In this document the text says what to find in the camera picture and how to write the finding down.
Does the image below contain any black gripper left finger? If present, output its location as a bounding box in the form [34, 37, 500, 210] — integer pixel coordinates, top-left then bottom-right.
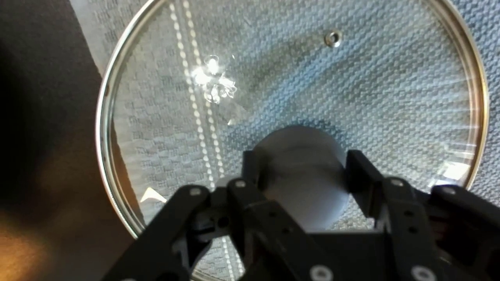
[99, 149, 314, 281]

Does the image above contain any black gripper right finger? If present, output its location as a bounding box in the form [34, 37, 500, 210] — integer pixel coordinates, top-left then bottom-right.
[345, 149, 500, 281]

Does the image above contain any blue folded towel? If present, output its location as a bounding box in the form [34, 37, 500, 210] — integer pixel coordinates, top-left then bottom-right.
[68, 0, 500, 281]

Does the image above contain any glass lid with grey knob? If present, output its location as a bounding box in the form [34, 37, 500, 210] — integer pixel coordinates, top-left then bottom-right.
[93, 0, 490, 243]

